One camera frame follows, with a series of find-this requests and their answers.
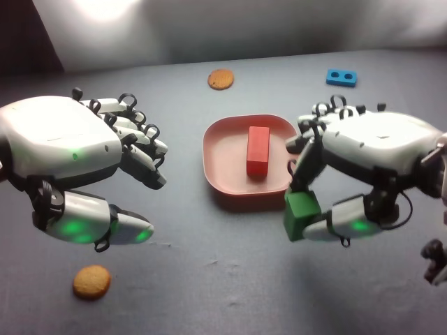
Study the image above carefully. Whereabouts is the pink square tray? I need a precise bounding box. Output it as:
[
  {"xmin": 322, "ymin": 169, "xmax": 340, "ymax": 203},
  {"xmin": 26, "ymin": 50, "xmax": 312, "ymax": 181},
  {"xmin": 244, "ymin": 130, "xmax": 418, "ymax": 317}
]
[{"xmin": 203, "ymin": 113, "xmax": 298, "ymax": 197}]

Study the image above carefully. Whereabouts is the grey table cloth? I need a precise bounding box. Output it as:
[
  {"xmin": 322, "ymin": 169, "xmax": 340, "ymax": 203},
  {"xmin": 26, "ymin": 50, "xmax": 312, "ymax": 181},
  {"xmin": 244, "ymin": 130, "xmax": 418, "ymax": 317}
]
[{"xmin": 0, "ymin": 48, "xmax": 447, "ymax": 335}]

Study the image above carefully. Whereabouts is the tan round biscuit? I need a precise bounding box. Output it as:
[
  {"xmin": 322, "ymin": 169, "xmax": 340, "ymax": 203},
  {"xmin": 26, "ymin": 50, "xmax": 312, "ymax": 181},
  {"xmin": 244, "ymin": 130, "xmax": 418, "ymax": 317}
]
[{"xmin": 72, "ymin": 265, "xmax": 112, "ymax": 299}]

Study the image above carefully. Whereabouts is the green rectangular block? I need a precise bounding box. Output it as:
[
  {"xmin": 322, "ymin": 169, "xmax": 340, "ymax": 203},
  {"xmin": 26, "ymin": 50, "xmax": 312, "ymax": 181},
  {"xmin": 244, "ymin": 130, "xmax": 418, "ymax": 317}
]
[{"xmin": 283, "ymin": 190, "xmax": 322, "ymax": 242}]

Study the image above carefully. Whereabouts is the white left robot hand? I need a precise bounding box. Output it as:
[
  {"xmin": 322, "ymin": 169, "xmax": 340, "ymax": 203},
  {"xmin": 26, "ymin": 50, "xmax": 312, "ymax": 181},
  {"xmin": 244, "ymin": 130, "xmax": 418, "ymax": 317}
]
[{"xmin": 0, "ymin": 87, "xmax": 169, "ymax": 253}]

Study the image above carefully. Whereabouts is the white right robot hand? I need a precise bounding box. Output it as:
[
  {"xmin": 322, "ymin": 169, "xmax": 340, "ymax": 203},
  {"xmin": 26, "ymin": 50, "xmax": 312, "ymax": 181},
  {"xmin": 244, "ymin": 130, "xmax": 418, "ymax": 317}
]
[{"xmin": 284, "ymin": 94, "xmax": 446, "ymax": 248}]

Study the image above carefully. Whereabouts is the red rectangular block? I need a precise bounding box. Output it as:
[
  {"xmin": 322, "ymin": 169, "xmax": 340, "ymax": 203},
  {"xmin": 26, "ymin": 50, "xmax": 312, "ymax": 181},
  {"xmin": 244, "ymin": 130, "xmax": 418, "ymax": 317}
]
[{"xmin": 246, "ymin": 126, "xmax": 271, "ymax": 179}]

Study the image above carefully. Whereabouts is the orange-brown round cookie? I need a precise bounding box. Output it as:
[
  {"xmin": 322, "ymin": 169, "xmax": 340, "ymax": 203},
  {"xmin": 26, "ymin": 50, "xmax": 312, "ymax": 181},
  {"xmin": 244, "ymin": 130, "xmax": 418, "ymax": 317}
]
[{"xmin": 208, "ymin": 69, "xmax": 234, "ymax": 91}]

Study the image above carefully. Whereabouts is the blue two-hole brick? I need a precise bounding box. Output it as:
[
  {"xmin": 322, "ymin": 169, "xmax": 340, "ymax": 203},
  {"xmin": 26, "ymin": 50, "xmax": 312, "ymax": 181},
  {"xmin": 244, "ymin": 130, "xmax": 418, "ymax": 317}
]
[{"xmin": 326, "ymin": 68, "xmax": 358, "ymax": 87}]

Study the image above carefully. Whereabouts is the dark backdrop panel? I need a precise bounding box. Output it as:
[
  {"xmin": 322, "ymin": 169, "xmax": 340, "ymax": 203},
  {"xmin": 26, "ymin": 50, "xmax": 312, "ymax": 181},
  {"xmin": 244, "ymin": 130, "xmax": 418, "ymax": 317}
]
[{"xmin": 0, "ymin": 0, "xmax": 66, "ymax": 75}]

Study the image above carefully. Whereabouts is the white backdrop sheet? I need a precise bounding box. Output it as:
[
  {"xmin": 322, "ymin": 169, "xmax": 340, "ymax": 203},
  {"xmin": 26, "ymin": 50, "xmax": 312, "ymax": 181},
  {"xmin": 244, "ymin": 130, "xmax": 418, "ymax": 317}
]
[{"xmin": 31, "ymin": 0, "xmax": 447, "ymax": 73}]

